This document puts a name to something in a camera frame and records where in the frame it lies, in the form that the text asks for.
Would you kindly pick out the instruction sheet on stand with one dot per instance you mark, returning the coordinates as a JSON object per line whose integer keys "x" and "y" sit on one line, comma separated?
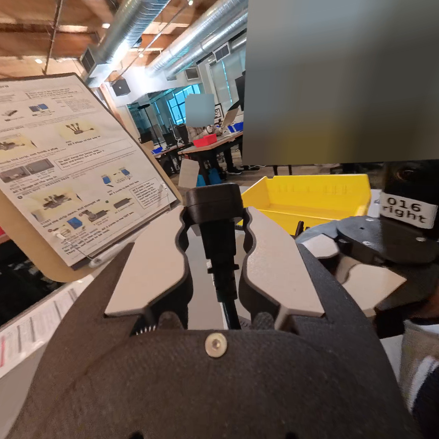
{"x": 20, "y": 240}

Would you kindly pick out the grey desk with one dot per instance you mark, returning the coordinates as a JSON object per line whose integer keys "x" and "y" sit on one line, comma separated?
{"x": 202, "y": 308}

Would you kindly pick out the printed instruction sheet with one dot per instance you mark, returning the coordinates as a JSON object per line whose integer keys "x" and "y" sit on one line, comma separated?
{"x": 68, "y": 154}

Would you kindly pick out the person's grey clothing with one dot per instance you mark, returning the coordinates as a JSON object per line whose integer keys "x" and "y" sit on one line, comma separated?
{"x": 418, "y": 343}

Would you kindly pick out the white leaning panel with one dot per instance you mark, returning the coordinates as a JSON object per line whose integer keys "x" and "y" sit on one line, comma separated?
{"x": 188, "y": 173}

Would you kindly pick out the printed paper sheet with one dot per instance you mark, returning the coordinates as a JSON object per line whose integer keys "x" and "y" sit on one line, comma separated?
{"x": 27, "y": 329}

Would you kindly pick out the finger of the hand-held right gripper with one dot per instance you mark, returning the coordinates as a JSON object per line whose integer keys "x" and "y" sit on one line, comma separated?
{"x": 324, "y": 247}
{"x": 373, "y": 284}

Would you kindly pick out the red parts bin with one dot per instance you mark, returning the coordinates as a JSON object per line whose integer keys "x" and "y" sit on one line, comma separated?
{"x": 205, "y": 140}

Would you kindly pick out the black monitor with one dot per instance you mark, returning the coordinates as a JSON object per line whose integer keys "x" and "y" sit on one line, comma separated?
{"x": 240, "y": 89}

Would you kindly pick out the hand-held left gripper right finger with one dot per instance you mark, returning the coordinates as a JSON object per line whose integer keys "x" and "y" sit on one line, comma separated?
{"x": 281, "y": 274}

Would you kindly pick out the wooden work table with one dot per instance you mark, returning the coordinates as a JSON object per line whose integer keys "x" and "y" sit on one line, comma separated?
{"x": 223, "y": 139}

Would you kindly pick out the black ceiling speaker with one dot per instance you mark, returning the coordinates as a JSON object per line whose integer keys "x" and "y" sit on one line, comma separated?
{"x": 121, "y": 87}

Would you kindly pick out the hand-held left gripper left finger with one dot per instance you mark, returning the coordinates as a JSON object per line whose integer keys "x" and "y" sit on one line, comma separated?
{"x": 147, "y": 274}

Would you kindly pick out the blue bag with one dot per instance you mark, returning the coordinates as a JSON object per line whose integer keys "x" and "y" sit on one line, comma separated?
{"x": 209, "y": 178}

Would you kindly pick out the yellow plastic bin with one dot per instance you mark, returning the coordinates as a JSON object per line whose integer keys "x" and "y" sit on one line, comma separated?
{"x": 308, "y": 192}

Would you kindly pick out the silver ventilation duct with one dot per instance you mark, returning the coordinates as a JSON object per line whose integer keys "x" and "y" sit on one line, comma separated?
{"x": 192, "y": 37}

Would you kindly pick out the blue plastic bin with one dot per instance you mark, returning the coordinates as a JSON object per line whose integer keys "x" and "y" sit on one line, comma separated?
{"x": 236, "y": 127}

